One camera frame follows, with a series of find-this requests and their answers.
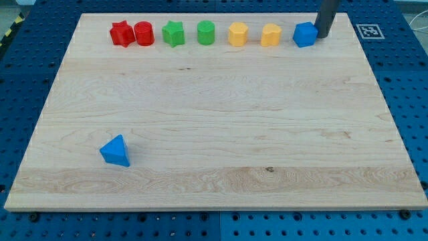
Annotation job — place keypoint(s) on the blue triangle block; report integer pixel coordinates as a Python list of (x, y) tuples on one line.
[(116, 152)]

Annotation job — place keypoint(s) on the wooden board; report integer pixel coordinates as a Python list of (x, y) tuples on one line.
[(215, 127)]

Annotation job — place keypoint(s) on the yellow hexagon block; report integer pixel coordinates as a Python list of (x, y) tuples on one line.
[(238, 34)]

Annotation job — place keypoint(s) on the green cylinder block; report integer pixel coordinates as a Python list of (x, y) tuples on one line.
[(206, 32)]

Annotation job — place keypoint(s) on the green star block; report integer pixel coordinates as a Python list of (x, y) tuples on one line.
[(173, 33)]

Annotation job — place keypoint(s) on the yellow heart block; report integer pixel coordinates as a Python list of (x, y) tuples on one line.
[(270, 35)]

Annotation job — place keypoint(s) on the red cylinder block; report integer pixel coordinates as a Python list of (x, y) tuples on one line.
[(144, 34)]

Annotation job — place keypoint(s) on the blue cube block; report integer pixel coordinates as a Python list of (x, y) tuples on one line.
[(305, 34)]

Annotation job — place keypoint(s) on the red star block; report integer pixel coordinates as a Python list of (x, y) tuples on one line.
[(122, 34)]

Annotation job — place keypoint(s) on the white fiducial marker tag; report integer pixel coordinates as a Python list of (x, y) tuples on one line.
[(369, 31)]

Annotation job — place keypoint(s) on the black bolt left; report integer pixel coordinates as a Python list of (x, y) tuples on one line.
[(33, 217)]

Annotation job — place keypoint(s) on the black bolt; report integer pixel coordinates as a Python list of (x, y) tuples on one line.
[(405, 214), (33, 217)]

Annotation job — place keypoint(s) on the black bolt right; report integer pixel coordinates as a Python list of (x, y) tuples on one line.
[(405, 214)]

